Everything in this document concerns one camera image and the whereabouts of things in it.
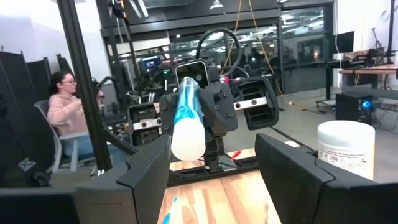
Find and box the black metal rig frame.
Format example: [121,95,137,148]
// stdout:
[57,0,315,187]

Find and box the white paper cup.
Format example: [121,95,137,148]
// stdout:
[317,120,376,180]

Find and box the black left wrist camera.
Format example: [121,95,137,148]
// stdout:
[174,60,210,90]

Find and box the wooden desk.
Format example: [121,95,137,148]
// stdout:
[338,63,398,91]

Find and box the grey office chair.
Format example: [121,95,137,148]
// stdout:
[33,99,97,174]

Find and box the small blue mouthwash bottle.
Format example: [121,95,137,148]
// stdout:
[170,76,207,162]

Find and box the blue white toothbrush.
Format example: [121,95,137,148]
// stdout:
[160,195,180,224]

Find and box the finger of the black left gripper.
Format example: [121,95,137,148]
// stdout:
[159,93,179,135]
[198,82,239,135]

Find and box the black computer tower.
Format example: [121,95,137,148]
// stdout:
[335,92,374,124]

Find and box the black partition panel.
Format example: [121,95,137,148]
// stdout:
[0,51,53,187]

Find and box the black monitor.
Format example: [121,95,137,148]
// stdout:
[336,30,355,54]

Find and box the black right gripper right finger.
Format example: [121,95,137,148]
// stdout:
[254,133,398,224]

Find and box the person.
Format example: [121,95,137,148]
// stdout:
[46,70,125,161]

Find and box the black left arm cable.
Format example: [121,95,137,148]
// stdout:
[195,27,243,78]

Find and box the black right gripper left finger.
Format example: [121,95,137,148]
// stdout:
[0,134,172,224]

